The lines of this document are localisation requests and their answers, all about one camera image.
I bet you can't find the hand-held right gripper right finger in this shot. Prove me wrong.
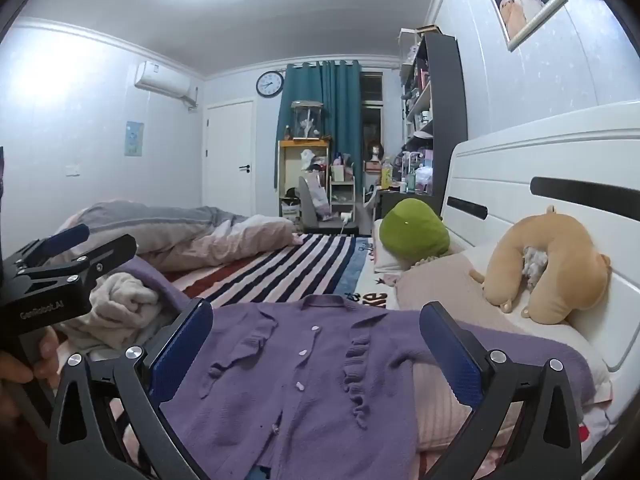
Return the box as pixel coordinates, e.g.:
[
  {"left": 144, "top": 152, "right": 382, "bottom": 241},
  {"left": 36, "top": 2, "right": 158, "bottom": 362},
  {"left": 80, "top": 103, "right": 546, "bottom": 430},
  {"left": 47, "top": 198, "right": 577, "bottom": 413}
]
[{"left": 419, "top": 301, "right": 583, "bottom": 480}]

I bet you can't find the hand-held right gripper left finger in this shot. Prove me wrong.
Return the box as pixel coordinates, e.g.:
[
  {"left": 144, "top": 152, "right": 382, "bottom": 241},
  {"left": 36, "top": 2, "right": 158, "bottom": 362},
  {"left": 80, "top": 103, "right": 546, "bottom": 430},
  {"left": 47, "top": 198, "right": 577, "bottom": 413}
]
[{"left": 47, "top": 297, "right": 216, "bottom": 480}]

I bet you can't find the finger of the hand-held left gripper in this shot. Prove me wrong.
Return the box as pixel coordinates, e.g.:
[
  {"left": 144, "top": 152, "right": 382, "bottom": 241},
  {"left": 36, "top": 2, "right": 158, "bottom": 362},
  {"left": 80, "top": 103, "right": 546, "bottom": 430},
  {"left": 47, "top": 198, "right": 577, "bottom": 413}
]
[
  {"left": 17, "top": 233, "right": 138, "bottom": 286},
  {"left": 10, "top": 223, "right": 91, "bottom": 266}
]

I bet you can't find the purple knit cardigan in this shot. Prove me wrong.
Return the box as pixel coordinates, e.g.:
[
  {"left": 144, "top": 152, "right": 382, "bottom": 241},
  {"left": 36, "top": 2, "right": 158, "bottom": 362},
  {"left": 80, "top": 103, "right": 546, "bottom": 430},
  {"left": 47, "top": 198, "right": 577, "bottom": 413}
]
[{"left": 102, "top": 257, "right": 598, "bottom": 476}]

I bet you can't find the person's left hand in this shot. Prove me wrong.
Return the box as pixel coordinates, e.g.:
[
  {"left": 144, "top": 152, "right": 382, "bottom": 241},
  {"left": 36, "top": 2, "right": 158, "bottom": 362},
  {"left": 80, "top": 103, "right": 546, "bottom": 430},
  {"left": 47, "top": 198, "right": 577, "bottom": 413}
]
[{"left": 0, "top": 329, "right": 60, "bottom": 390}]

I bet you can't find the cream fleece garment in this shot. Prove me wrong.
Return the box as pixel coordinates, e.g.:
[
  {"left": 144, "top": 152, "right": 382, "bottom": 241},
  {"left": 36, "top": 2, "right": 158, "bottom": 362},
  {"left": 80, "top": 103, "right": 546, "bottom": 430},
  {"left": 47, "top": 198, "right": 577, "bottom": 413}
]
[{"left": 52, "top": 272, "right": 176, "bottom": 361}]

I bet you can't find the grey and pink quilt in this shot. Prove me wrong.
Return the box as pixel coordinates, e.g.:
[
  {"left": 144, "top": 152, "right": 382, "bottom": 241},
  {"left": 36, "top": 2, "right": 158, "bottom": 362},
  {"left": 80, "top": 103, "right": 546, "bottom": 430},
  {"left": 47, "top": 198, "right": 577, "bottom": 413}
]
[{"left": 52, "top": 201, "right": 301, "bottom": 268}]

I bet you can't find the pink pillow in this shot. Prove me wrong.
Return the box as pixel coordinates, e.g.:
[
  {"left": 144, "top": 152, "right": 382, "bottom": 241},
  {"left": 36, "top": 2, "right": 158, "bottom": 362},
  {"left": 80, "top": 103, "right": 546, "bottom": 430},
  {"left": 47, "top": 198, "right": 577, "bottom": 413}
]
[{"left": 395, "top": 242, "right": 613, "bottom": 451}]

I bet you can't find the small grey plush toy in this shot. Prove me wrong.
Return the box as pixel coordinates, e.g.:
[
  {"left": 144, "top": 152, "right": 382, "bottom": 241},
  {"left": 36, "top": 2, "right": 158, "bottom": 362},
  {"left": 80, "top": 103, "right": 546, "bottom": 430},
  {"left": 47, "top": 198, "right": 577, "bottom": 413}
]
[{"left": 521, "top": 246, "right": 551, "bottom": 291}]

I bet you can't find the green plush pillow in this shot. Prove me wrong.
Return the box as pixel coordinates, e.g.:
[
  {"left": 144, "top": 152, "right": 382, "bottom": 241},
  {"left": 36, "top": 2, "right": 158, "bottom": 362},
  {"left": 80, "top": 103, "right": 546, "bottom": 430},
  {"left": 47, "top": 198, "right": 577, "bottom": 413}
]
[{"left": 378, "top": 198, "right": 451, "bottom": 261}]

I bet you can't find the tan bear neck pillow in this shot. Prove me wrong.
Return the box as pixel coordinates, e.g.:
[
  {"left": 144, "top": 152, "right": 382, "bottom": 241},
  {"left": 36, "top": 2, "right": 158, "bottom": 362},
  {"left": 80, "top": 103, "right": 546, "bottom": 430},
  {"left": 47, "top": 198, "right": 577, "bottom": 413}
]
[{"left": 469, "top": 205, "right": 612, "bottom": 326}]

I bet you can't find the striped bed sheet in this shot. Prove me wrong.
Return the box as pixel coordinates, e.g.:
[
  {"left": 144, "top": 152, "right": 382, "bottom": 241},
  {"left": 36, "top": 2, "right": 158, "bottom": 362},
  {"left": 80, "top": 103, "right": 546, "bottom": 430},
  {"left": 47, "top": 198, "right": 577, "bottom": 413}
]
[{"left": 165, "top": 232, "right": 406, "bottom": 311}]

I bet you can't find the white door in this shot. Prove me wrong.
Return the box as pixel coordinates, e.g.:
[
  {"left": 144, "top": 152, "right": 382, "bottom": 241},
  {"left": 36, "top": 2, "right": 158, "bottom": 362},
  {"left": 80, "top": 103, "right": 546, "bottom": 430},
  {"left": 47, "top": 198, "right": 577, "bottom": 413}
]
[{"left": 202, "top": 99, "right": 257, "bottom": 218}]

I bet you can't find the dark desk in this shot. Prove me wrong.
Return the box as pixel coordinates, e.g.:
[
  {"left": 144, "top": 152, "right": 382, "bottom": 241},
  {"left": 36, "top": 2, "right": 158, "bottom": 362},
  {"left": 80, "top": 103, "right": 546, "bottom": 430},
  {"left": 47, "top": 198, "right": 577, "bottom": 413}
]
[{"left": 372, "top": 187, "right": 443, "bottom": 236}]

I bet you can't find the white air conditioner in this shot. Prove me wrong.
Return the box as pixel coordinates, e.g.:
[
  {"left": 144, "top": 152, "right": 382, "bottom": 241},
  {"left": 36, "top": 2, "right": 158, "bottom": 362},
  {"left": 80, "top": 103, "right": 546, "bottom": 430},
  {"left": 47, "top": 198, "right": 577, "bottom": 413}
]
[{"left": 134, "top": 60, "right": 200, "bottom": 109}]

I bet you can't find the grey chair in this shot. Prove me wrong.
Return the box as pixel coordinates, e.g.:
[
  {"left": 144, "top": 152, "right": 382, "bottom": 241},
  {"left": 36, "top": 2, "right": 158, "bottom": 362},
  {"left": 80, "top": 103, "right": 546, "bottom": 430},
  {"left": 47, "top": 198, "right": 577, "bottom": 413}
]
[{"left": 297, "top": 175, "right": 361, "bottom": 236}]

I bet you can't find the small white cart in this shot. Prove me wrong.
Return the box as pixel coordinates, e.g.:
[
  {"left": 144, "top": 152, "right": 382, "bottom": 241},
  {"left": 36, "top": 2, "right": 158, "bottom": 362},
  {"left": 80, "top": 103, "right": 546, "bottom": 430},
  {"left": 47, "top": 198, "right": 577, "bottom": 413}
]
[{"left": 327, "top": 162, "right": 357, "bottom": 216}]

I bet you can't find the yellow shelf unit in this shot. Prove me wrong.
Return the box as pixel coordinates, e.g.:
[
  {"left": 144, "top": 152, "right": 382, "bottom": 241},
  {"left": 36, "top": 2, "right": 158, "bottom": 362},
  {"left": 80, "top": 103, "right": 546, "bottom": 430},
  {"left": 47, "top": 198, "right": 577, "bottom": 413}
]
[{"left": 277, "top": 137, "right": 332, "bottom": 221}]

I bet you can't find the wig on mannequin head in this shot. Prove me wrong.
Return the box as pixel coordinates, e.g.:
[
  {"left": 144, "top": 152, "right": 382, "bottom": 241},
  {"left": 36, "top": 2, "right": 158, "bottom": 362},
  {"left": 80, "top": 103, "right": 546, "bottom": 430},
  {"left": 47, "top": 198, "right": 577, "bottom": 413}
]
[{"left": 365, "top": 141, "right": 387, "bottom": 173}]

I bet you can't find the white bed headboard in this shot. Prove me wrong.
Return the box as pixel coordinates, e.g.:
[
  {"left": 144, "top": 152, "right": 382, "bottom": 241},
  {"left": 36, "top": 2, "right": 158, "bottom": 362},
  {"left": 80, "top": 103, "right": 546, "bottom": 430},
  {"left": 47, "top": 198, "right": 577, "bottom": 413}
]
[{"left": 440, "top": 101, "right": 640, "bottom": 480}]

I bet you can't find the glass display case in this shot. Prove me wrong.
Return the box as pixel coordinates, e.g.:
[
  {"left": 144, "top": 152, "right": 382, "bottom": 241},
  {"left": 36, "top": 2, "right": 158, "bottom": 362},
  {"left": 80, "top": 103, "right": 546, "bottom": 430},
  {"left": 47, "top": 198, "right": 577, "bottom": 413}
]
[{"left": 291, "top": 101, "right": 323, "bottom": 141}]

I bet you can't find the dark grey bookshelf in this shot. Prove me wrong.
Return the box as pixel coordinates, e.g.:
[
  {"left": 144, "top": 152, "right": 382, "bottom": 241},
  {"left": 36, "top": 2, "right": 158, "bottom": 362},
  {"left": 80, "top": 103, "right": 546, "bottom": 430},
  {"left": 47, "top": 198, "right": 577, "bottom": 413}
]
[{"left": 399, "top": 32, "right": 468, "bottom": 201}]

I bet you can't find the window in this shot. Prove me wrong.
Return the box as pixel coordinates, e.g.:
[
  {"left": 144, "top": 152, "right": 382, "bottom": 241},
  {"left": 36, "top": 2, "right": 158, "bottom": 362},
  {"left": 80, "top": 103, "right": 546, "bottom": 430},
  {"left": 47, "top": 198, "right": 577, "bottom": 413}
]
[{"left": 359, "top": 72, "right": 385, "bottom": 161}]

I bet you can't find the teal curtain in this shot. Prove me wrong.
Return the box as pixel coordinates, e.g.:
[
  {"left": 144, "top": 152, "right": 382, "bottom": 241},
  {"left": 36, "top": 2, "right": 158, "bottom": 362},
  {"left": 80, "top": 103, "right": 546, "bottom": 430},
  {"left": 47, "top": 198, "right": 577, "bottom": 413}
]
[{"left": 274, "top": 60, "right": 362, "bottom": 191}]

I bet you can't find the framed photo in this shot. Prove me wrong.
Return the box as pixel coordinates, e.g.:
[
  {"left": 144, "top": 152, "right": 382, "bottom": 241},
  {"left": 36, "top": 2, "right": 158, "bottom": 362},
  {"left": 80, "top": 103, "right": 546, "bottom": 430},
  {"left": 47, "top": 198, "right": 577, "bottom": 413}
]
[{"left": 490, "top": 0, "right": 568, "bottom": 52}]

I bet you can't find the small wall poster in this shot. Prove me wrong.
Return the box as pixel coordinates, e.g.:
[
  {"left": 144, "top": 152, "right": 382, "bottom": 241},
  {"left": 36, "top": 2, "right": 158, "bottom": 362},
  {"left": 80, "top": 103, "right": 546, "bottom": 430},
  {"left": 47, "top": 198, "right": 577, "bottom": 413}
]
[{"left": 124, "top": 121, "right": 145, "bottom": 157}]

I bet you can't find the round wall clock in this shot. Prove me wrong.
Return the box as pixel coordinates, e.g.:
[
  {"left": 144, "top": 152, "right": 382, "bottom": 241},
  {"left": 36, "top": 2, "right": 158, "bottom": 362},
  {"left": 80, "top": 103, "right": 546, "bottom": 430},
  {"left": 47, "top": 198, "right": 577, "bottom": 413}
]
[{"left": 256, "top": 70, "right": 285, "bottom": 98}]

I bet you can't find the white frame box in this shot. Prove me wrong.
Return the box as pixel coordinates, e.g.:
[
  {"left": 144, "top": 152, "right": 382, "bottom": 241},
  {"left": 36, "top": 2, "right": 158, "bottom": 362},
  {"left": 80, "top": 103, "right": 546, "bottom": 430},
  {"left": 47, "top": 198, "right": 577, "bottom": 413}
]
[{"left": 398, "top": 24, "right": 441, "bottom": 61}]

